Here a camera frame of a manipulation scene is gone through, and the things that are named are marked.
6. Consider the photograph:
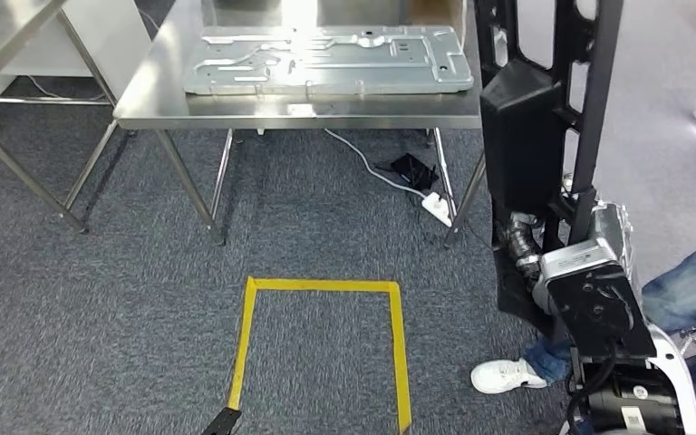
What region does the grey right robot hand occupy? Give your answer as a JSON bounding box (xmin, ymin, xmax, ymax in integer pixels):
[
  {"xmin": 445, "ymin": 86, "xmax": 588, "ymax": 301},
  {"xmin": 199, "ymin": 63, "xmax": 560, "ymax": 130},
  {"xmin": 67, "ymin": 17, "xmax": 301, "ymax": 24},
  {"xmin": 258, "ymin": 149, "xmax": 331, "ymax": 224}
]
[{"xmin": 500, "ymin": 200, "xmax": 643, "ymax": 316}]

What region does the stamped grey metal panel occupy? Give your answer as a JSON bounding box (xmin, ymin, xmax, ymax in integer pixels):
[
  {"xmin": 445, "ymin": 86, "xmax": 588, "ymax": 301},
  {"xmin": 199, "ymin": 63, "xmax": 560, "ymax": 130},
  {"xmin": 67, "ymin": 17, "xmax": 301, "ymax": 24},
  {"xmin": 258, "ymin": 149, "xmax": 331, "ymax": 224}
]
[{"xmin": 182, "ymin": 24, "xmax": 475, "ymax": 97}]

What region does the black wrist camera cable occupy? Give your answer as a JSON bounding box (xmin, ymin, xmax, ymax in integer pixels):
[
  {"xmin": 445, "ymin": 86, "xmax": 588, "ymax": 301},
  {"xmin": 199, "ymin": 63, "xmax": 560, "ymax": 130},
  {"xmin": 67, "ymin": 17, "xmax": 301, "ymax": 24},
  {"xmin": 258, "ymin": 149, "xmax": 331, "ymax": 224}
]
[{"xmin": 565, "ymin": 342, "xmax": 619, "ymax": 435}]

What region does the person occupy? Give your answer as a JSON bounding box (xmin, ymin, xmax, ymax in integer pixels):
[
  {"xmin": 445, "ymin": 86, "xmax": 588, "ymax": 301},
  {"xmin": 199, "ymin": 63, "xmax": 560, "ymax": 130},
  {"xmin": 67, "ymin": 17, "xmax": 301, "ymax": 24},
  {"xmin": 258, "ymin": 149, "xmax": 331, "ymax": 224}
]
[{"xmin": 470, "ymin": 234, "xmax": 696, "ymax": 435}]

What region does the stainless steel workbench table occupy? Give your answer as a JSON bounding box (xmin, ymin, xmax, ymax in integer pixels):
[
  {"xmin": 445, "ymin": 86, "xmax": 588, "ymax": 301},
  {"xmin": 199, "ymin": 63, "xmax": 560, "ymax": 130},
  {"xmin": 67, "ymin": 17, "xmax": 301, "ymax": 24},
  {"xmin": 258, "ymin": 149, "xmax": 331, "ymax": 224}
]
[{"xmin": 112, "ymin": 0, "xmax": 488, "ymax": 248}]

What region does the black power adapter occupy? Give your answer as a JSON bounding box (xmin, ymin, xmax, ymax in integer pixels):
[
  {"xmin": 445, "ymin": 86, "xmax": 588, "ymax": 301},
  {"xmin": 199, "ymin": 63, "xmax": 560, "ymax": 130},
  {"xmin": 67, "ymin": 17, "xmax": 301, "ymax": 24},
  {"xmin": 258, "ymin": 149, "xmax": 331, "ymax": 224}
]
[{"xmin": 391, "ymin": 152, "xmax": 440, "ymax": 193}]

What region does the long black plastic part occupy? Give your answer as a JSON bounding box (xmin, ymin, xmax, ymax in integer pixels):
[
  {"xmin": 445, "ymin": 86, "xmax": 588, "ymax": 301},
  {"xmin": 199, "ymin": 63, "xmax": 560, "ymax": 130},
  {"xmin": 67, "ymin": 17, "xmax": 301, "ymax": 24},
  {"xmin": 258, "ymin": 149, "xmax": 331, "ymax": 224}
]
[{"xmin": 474, "ymin": 0, "xmax": 625, "ymax": 343}]

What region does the white cabinet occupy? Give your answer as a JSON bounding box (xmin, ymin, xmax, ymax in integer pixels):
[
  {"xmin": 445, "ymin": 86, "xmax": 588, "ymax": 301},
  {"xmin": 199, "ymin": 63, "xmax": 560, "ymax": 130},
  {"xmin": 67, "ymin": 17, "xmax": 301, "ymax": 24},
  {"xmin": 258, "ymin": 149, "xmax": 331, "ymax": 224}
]
[{"xmin": 0, "ymin": 0, "xmax": 152, "ymax": 115}]

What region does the white power strip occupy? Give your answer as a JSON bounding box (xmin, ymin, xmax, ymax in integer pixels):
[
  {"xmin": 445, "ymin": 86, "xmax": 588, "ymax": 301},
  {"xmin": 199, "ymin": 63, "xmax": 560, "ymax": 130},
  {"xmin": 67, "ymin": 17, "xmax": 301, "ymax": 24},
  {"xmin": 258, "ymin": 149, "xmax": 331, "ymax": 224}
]
[{"xmin": 420, "ymin": 191, "xmax": 454, "ymax": 228}]

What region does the white power strip cable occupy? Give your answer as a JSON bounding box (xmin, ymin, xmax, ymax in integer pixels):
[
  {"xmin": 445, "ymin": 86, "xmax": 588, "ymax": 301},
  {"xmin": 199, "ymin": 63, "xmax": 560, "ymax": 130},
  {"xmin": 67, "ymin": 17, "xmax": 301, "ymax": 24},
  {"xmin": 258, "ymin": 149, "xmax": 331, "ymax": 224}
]
[{"xmin": 324, "ymin": 129, "xmax": 430, "ymax": 199}]

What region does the black right wrist camera bracket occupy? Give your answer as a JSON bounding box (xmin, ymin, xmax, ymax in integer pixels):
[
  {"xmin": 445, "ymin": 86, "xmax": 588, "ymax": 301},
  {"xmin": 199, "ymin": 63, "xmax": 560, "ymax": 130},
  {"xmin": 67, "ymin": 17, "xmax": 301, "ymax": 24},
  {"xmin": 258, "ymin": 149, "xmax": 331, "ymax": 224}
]
[{"xmin": 546, "ymin": 264, "xmax": 656, "ymax": 360}]

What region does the thin white cable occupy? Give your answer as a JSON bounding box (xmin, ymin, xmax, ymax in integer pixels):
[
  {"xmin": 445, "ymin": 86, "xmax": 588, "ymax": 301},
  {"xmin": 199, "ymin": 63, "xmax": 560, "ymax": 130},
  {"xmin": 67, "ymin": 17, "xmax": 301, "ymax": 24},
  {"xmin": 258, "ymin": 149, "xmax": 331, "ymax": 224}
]
[{"xmin": 26, "ymin": 74, "xmax": 108, "ymax": 102}]

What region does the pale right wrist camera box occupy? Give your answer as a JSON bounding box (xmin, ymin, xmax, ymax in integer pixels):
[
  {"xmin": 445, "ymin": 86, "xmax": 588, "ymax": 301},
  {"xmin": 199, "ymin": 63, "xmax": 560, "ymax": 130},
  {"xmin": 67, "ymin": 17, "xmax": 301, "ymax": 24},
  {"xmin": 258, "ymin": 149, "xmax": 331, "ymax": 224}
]
[{"xmin": 538, "ymin": 238, "xmax": 621, "ymax": 285}]

